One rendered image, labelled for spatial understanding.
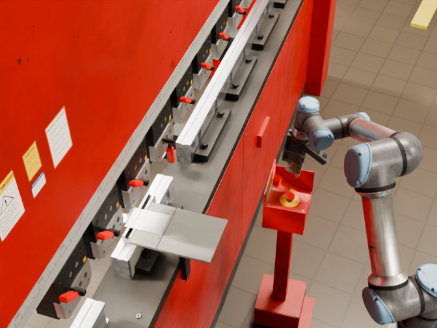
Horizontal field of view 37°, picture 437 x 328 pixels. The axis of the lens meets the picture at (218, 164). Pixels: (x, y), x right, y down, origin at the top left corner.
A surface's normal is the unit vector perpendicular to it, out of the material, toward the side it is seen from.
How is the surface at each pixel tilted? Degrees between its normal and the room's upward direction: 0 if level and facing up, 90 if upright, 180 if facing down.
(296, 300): 0
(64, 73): 90
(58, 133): 90
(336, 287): 0
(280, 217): 90
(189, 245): 0
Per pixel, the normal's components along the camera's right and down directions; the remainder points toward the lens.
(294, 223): -0.26, 0.66
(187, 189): -0.01, -0.73
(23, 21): 0.95, 0.21
